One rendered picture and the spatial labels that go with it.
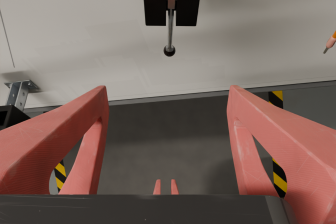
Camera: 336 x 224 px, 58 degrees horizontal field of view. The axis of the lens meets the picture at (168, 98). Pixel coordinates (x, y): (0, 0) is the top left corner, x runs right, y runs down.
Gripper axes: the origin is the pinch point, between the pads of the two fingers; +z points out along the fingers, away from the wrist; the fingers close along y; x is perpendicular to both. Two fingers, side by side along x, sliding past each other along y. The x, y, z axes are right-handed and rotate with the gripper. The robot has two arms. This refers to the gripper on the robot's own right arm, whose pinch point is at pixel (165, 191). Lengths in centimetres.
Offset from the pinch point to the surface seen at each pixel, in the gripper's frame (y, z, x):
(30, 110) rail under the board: 25.4, 24.8, 21.5
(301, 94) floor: -62, 75, 75
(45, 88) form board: 20.0, 23.4, 13.5
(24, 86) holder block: 22.7, 22.5, 11.9
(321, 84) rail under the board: -25.6, 22.4, 10.3
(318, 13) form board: -18.0, 19.8, -4.8
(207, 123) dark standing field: -22, 70, 91
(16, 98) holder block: 24.2, 21.2, 13.6
